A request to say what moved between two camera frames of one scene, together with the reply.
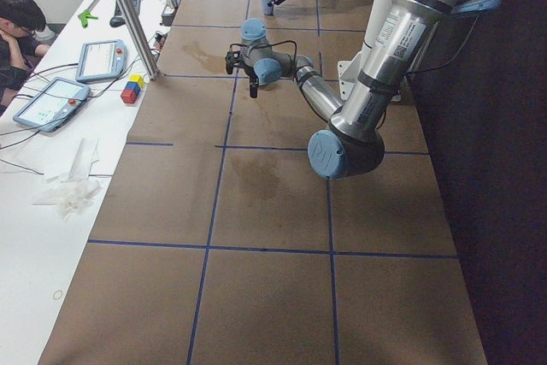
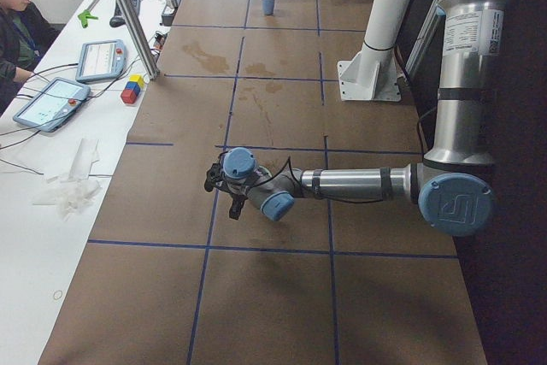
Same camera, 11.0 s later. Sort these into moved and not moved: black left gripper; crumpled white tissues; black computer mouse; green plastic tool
Moved: black left gripper
Not moved: black computer mouse; crumpled white tissues; green plastic tool
